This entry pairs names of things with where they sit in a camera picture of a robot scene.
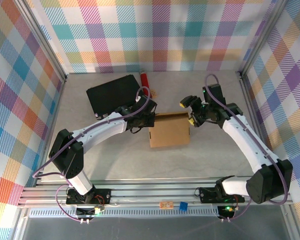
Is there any brown cardboard paper box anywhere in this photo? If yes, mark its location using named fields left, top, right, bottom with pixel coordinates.
left=147, top=112, right=192, bottom=149

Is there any red microphone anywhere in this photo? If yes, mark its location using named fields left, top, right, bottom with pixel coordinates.
left=139, top=70, right=151, bottom=96

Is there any black hard case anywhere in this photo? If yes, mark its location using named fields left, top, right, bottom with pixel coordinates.
left=86, top=74, right=144, bottom=121

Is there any small orange circuit board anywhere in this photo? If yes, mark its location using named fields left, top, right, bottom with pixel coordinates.
left=159, top=200, right=175, bottom=210

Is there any small black controller board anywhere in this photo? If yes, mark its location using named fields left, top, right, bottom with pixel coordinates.
left=76, top=204, right=102, bottom=218
left=217, top=204, right=237, bottom=219

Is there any long purple left arm cable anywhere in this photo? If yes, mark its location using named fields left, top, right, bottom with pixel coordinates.
left=32, top=86, right=151, bottom=181

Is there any long purple arm cable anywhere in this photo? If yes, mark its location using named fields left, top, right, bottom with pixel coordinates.
left=204, top=73, right=291, bottom=206
left=32, top=86, right=151, bottom=181

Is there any long purple right arm cable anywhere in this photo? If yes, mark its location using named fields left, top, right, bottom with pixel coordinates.
left=204, top=73, right=291, bottom=206

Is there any aluminium side rail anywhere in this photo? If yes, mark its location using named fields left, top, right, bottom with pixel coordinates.
left=238, top=71, right=279, bottom=185
left=33, top=74, right=69, bottom=187

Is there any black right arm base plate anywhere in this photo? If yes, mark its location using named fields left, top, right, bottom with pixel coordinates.
left=198, top=186, right=246, bottom=204

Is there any aluminium frame rail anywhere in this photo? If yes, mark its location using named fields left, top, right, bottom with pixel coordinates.
left=17, top=176, right=295, bottom=208

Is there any aluminium corner post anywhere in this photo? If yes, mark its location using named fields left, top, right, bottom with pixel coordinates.
left=238, top=0, right=289, bottom=76
left=13, top=0, right=69, bottom=83

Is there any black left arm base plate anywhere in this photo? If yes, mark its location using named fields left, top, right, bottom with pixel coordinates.
left=65, top=187, right=112, bottom=207

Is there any slotted grey cable duct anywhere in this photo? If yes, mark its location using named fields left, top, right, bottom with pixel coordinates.
left=27, top=207, right=223, bottom=219

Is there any short purple cable loop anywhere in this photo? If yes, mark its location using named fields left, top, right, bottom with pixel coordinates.
left=221, top=197, right=253, bottom=223
left=54, top=184, right=91, bottom=224

